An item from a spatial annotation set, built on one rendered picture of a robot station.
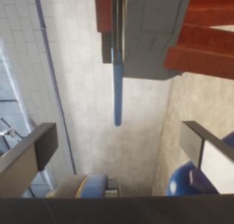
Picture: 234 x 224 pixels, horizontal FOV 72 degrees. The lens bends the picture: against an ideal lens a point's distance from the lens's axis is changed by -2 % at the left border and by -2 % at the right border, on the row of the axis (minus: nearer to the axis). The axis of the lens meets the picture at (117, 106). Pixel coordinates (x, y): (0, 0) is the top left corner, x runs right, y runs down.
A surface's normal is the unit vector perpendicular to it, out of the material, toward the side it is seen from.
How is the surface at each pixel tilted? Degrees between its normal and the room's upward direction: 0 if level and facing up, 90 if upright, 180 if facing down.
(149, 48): 88
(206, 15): 107
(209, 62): 79
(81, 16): 90
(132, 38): 88
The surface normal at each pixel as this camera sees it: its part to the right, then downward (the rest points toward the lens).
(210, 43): -0.17, 0.78
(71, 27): 0.01, 0.53
